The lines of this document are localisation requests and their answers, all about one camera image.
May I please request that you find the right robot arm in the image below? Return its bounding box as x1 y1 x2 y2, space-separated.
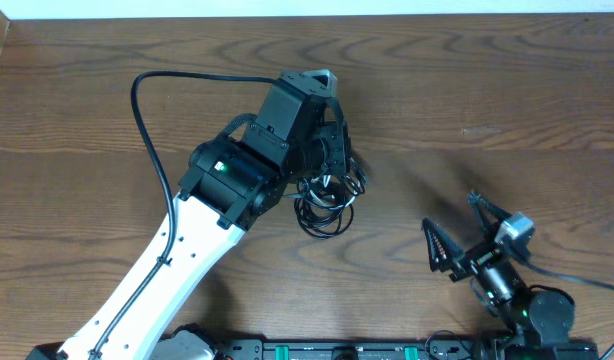
421 191 575 359

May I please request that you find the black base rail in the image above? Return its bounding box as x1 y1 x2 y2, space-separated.
161 338 601 360

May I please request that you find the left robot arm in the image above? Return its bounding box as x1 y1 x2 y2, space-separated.
31 69 367 359

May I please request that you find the black usb cable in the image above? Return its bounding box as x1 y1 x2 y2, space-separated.
292 169 368 240

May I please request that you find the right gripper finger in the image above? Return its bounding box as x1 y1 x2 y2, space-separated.
467 191 511 240
422 217 466 273

